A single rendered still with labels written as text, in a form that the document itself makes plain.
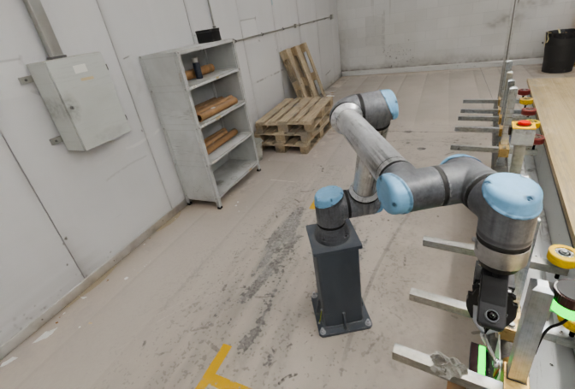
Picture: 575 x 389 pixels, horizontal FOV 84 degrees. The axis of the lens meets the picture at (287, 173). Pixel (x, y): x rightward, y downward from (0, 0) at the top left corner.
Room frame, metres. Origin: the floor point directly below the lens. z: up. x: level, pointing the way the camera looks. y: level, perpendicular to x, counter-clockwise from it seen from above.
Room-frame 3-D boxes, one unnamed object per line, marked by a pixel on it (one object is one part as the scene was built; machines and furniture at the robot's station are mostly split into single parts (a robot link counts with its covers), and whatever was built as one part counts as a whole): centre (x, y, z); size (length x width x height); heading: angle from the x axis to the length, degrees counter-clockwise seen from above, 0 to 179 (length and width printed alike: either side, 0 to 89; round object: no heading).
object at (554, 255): (0.74, -0.83, 0.85); 0.08 x 0.08 x 0.11
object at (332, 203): (1.39, -0.20, 0.79); 0.17 x 0.15 x 0.18; 92
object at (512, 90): (1.68, -1.29, 0.94); 0.03 x 0.03 x 0.48; 56
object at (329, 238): (1.39, -0.19, 0.65); 0.19 x 0.19 x 0.10
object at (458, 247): (0.85, -0.66, 0.84); 0.43 x 0.03 x 0.04; 56
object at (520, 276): (0.64, -0.60, 0.93); 0.03 x 0.03 x 0.48; 56
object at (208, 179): (3.35, 0.73, 0.78); 0.90 x 0.45 x 1.55; 152
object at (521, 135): (1.06, -0.88, 1.18); 0.07 x 0.07 x 0.08; 56
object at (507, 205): (0.47, -0.39, 1.32); 0.10 x 0.09 x 0.12; 2
